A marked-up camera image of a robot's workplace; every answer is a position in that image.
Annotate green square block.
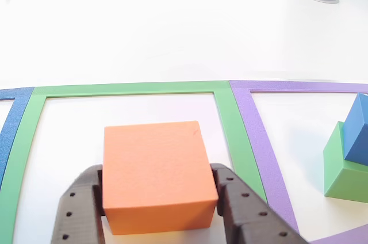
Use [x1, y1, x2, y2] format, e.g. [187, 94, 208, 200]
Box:
[323, 121, 368, 203]

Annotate green square frame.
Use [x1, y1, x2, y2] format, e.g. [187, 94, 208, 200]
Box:
[0, 80, 269, 244]

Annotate purple square frame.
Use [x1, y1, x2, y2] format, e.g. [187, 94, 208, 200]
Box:
[229, 79, 368, 244]

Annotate small blue cube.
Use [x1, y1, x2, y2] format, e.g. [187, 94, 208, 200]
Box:
[342, 92, 368, 167]

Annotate blue square frame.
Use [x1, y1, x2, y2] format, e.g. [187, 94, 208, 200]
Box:
[0, 86, 36, 187]

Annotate orange square block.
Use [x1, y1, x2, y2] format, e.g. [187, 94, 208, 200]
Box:
[102, 120, 219, 236]

